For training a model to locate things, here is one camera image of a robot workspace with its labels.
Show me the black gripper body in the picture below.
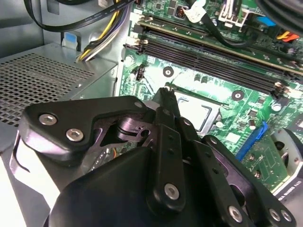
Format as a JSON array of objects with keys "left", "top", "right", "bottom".
[{"left": 48, "top": 147, "right": 215, "bottom": 227}]

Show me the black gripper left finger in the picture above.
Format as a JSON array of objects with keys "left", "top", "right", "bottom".
[{"left": 17, "top": 87, "right": 187, "bottom": 215}]

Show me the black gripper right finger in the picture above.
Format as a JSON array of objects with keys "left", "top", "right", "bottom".
[{"left": 168, "top": 90, "right": 297, "bottom": 227}]

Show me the silver CPU chip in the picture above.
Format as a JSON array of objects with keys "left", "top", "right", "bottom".
[{"left": 176, "top": 96, "right": 212, "bottom": 132}]

